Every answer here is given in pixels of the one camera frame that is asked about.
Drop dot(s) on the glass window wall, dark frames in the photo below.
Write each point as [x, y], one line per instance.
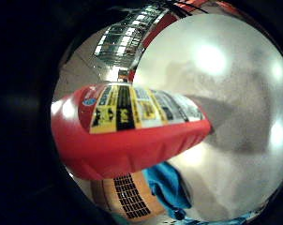
[122, 39]

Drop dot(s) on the red snack bag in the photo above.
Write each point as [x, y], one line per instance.
[132, 146]

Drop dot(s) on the red table edge strip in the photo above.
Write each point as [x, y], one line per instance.
[160, 26]

